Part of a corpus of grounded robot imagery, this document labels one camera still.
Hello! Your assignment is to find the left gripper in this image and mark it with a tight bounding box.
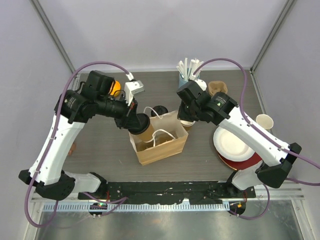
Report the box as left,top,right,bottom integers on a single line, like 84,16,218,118
96,92,143,129

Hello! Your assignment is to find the black coffee cup lid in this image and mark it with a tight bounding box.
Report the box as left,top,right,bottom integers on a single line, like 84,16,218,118
129,113,151,135

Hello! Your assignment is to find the stack of paper cups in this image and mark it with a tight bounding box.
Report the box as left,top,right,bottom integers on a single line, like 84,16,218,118
180,120,195,132

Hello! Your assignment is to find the cardboard cup carrier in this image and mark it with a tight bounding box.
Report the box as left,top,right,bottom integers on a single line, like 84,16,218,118
207,81,228,97

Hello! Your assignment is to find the brown paper bag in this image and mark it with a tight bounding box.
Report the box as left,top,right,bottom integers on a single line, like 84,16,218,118
129,106,189,166

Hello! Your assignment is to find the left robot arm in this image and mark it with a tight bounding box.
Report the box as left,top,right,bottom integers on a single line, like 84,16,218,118
18,70,151,201

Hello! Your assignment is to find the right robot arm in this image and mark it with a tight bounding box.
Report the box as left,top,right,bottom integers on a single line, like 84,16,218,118
176,80,302,198

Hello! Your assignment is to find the blue straw holder cup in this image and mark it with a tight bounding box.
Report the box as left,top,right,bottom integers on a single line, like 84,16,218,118
178,73,200,88

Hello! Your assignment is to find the orange bowl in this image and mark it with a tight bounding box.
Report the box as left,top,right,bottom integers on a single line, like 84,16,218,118
109,80,122,97

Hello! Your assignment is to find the white wrapped straws bundle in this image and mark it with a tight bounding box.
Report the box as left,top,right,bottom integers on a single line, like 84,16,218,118
176,57,204,82

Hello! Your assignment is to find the white paper plate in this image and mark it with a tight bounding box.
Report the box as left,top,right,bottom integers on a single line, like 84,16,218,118
212,126,255,162

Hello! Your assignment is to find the pink mug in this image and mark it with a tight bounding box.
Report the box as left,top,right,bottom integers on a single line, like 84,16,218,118
68,142,76,156

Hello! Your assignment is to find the yellow-green mug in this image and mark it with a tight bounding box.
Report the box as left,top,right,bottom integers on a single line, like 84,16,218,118
255,114,274,130

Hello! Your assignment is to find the red round tray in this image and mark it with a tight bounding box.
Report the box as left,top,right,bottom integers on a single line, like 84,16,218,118
216,150,262,170

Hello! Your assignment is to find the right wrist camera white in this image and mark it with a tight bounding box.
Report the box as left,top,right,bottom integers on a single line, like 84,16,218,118
194,78,207,92

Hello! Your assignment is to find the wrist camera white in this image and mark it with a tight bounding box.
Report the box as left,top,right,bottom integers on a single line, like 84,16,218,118
194,78,207,92
124,72,145,106

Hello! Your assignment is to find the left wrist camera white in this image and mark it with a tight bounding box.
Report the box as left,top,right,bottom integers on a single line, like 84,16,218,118
124,72,145,106

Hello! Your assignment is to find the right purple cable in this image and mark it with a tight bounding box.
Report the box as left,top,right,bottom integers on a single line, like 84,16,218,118
191,58,320,221

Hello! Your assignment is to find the purple cable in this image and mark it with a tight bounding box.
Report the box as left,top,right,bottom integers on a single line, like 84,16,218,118
191,58,320,221
24,61,133,228

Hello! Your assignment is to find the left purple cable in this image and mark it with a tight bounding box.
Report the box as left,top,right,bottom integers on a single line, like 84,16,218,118
24,61,133,228

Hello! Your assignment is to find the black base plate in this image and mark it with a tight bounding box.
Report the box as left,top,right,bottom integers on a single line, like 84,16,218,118
73,181,256,205

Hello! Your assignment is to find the aluminium front rail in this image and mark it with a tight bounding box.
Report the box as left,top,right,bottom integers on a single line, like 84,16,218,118
30,178,306,213

